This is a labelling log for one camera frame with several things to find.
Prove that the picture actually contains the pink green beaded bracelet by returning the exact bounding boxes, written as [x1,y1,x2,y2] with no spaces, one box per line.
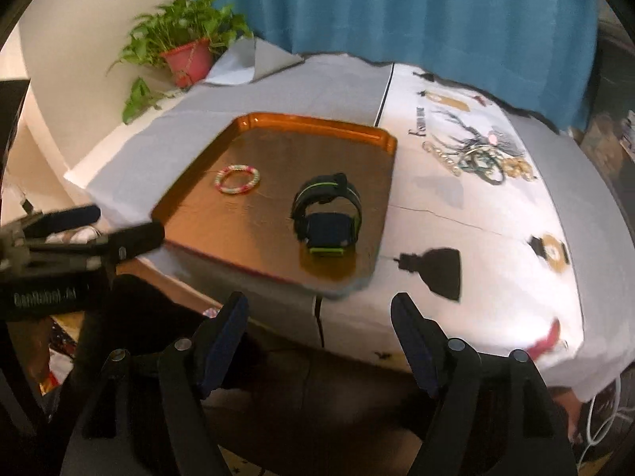
[214,163,262,196]

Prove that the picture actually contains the black green smart watch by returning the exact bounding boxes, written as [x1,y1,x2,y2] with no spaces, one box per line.
[291,173,363,257]

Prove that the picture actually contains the black bangle bracelet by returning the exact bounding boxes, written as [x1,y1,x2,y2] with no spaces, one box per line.
[469,150,506,186]

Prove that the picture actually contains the wooden bead bracelet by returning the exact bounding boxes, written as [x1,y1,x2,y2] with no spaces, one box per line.
[501,155,538,182]

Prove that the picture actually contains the white printed table runner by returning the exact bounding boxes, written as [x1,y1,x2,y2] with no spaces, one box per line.
[321,65,583,370]

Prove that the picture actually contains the orange metal tray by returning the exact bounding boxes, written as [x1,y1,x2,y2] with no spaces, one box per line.
[152,113,397,298]

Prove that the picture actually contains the grey table cloth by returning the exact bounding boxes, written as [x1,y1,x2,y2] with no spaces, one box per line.
[68,53,634,401]

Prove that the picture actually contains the potted green plant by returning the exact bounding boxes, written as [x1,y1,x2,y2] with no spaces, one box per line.
[105,0,255,125]

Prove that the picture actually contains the blue curtain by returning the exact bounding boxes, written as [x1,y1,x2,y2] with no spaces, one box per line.
[221,0,598,129]

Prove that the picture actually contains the black thin cable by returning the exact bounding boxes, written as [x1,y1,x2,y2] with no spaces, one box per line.
[312,296,327,351]

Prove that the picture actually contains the white cable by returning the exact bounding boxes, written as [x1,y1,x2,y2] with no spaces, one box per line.
[575,375,624,472]

